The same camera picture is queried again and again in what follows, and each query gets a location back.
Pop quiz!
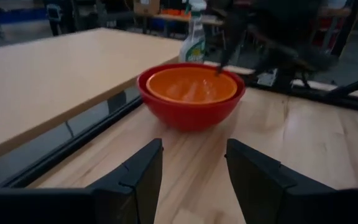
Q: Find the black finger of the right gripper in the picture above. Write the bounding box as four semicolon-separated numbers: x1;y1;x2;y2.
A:
215;12;249;76

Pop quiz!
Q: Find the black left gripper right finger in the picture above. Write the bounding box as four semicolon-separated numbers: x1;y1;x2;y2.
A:
225;138;358;224

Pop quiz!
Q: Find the light wooden shelf board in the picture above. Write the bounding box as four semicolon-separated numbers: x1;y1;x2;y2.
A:
0;27;185;166

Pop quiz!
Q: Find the wooden workbench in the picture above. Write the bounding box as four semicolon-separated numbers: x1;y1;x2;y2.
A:
153;12;226;27

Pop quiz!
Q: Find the cardboard box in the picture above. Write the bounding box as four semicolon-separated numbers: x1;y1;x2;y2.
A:
133;0;161;16

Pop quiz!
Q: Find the wooden storage rack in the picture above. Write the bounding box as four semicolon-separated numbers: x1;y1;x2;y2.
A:
311;0;354;54

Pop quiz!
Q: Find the black diagonal frame brace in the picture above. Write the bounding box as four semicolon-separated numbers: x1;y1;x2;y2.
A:
327;73;358;98

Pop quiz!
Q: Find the spray cleaner bottle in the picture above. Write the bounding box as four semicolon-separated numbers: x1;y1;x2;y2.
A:
178;0;208;64

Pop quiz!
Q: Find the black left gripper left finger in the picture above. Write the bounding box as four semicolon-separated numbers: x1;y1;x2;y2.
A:
0;138;163;224

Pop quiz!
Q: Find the orange plastic bowl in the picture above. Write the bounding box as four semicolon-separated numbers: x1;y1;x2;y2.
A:
145;67;238;105

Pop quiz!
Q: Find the large red plastic bowl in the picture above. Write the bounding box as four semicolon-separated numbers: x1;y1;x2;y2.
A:
137;62;247;132

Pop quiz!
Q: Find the white metal corner bracket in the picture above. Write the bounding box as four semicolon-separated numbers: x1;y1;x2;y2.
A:
255;69;278;87

